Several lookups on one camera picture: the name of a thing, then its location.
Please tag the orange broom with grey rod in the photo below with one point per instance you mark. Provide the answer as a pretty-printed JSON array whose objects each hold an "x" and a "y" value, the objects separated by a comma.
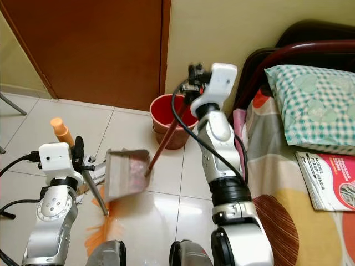
[{"x": 58, "y": 128}]

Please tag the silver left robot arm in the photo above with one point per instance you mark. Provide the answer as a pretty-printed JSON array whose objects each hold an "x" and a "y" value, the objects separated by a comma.
[{"x": 52, "y": 221}]

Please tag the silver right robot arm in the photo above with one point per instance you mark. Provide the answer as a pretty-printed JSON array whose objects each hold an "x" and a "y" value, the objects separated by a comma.
[{"x": 227, "y": 188}]

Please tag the red plastic bucket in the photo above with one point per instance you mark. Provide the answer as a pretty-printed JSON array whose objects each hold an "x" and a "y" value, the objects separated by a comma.
[{"x": 163, "y": 119}]

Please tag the grey metal chair leg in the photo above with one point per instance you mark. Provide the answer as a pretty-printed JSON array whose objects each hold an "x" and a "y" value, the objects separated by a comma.
[{"x": 14, "y": 105}]

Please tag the grey left robot leg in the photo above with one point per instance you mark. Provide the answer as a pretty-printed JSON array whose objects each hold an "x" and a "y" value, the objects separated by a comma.
[{"x": 105, "y": 255}]

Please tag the grey robot leg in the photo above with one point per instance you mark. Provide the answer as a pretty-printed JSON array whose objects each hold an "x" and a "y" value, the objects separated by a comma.
[
  {"x": 105, "y": 255},
  {"x": 191, "y": 255}
]

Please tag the brown wooden door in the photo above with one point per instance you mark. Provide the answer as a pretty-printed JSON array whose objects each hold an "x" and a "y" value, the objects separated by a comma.
[{"x": 89, "y": 44}]

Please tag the dark metal bed headboard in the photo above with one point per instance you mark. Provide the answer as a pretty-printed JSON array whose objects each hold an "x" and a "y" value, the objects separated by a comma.
[{"x": 310, "y": 36}]

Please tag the green checked pillow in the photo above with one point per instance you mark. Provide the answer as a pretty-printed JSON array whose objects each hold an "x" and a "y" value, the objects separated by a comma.
[{"x": 316, "y": 105}]

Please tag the grey right robot leg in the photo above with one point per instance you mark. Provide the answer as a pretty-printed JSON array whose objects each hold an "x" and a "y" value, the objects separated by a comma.
[{"x": 191, "y": 255}]

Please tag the red and white book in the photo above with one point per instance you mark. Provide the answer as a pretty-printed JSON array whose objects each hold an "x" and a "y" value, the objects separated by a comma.
[{"x": 330, "y": 180}]

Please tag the patterned orange bed sheet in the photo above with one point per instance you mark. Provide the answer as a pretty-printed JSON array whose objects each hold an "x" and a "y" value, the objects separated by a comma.
[{"x": 310, "y": 238}]

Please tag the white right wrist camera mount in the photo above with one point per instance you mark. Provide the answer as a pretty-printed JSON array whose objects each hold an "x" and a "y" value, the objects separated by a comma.
[{"x": 219, "y": 83}]

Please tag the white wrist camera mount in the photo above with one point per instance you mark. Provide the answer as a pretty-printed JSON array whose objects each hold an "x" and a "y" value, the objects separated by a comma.
[
  {"x": 219, "y": 83},
  {"x": 54, "y": 158}
]

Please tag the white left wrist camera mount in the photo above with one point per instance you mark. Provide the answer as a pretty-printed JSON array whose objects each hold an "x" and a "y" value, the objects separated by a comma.
[{"x": 54, "y": 158}]

